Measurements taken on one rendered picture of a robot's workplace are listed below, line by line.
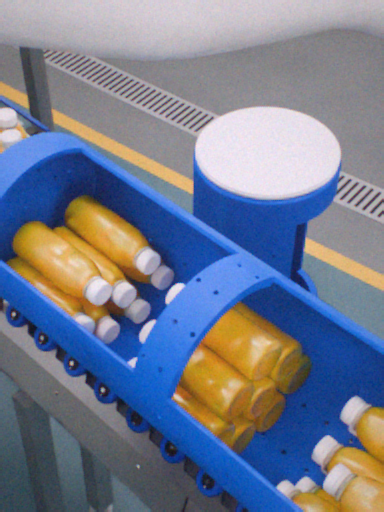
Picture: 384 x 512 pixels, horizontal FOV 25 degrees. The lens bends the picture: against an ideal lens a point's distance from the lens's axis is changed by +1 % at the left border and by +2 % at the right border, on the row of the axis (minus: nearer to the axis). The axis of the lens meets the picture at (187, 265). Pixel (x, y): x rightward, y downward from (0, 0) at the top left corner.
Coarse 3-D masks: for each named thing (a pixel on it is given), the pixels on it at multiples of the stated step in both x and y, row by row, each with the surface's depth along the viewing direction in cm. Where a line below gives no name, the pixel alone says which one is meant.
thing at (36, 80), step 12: (24, 48) 191; (24, 60) 193; (36, 60) 193; (24, 72) 196; (36, 72) 195; (36, 84) 196; (48, 84) 199; (36, 96) 198; (48, 96) 201; (36, 108) 201; (48, 108) 203; (36, 120) 204; (48, 120) 205
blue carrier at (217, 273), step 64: (0, 192) 133; (64, 192) 151; (128, 192) 149; (0, 256) 147; (192, 256) 144; (64, 320) 126; (128, 320) 148; (192, 320) 114; (320, 320) 128; (128, 384) 120; (320, 384) 132; (192, 448) 115; (256, 448) 131
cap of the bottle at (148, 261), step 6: (144, 252) 138; (150, 252) 138; (138, 258) 138; (144, 258) 137; (150, 258) 137; (156, 258) 139; (138, 264) 138; (144, 264) 137; (150, 264) 138; (156, 264) 140; (144, 270) 138; (150, 270) 139
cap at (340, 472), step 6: (336, 468) 110; (342, 468) 110; (348, 468) 111; (330, 474) 109; (336, 474) 109; (342, 474) 109; (348, 474) 109; (330, 480) 109; (336, 480) 109; (324, 486) 110; (330, 486) 109; (336, 486) 109; (330, 492) 110
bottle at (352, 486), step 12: (348, 480) 108; (360, 480) 108; (372, 480) 108; (336, 492) 109; (348, 492) 107; (360, 492) 106; (372, 492) 106; (348, 504) 107; (360, 504) 106; (372, 504) 105
